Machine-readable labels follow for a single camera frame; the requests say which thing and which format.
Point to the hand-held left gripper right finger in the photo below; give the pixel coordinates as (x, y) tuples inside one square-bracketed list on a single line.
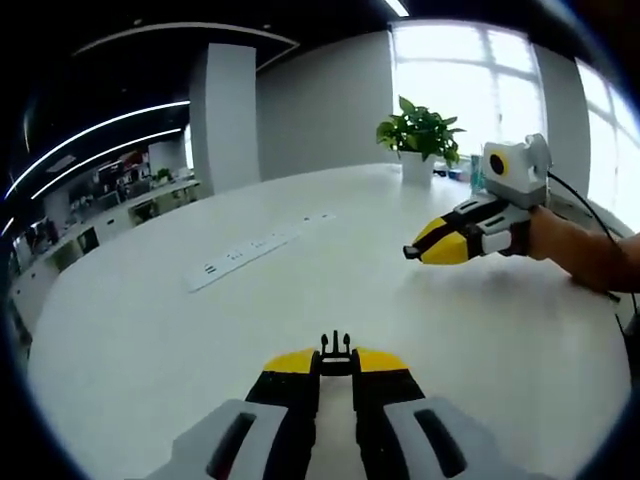
[(400, 430)]

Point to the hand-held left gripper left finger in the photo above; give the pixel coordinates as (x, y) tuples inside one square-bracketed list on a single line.
[(270, 425)]

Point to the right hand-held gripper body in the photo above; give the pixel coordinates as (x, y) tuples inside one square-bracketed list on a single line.
[(515, 170)]

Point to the black pronged plastic buckle part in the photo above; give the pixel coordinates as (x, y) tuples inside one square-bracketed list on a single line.
[(335, 362)]

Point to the person's right hand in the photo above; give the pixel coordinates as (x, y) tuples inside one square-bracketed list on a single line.
[(545, 235)]

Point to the white plant pot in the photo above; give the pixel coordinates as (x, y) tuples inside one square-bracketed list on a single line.
[(417, 167)]

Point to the green leafy plant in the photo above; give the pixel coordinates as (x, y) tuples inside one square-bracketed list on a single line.
[(420, 130)]

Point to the large bright window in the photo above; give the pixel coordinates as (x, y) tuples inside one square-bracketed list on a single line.
[(460, 75), (605, 130)]

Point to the white power strip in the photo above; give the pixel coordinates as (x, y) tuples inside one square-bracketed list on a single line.
[(250, 247)]

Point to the long ceiling light strip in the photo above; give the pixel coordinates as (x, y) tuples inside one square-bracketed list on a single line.
[(110, 157), (90, 137), (395, 6)]

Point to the small background potted plant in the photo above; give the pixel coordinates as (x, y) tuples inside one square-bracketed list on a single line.
[(162, 175)]

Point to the white office cabinet row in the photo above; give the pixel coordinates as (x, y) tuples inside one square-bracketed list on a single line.
[(75, 235)]

